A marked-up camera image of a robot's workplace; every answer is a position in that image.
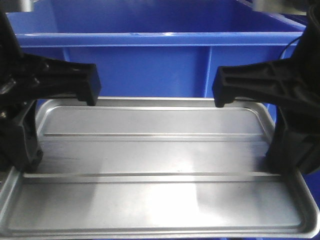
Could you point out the image-left gripper finger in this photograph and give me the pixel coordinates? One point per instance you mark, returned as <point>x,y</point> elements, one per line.
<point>19,144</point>

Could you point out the silver metal tray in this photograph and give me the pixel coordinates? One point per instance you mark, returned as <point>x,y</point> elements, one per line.
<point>155,168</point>

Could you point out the large blue target crate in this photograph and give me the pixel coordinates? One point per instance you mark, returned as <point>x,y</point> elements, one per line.
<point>155,48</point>

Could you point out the image-right gripper finger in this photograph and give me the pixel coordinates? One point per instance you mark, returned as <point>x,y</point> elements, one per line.
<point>295,143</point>

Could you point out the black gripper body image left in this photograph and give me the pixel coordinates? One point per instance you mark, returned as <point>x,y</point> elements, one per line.
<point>26,77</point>

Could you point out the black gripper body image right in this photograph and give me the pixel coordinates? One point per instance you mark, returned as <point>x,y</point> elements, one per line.
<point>292,84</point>

